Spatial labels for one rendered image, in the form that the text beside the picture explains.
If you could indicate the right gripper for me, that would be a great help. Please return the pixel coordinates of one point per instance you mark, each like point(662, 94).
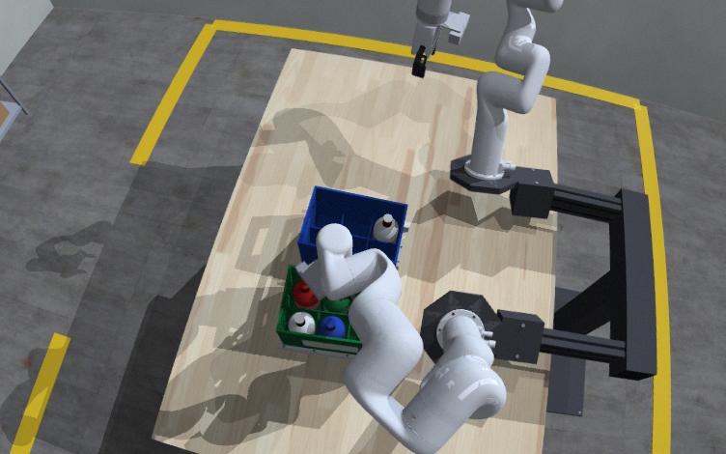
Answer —
point(425, 36)

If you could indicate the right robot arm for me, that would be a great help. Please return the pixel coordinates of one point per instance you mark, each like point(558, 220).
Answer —
point(515, 53)

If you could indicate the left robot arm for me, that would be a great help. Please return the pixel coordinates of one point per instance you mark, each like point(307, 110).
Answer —
point(456, 386)

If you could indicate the green bottle crate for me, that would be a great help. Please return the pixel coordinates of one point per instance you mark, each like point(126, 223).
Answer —
point(352, 345)

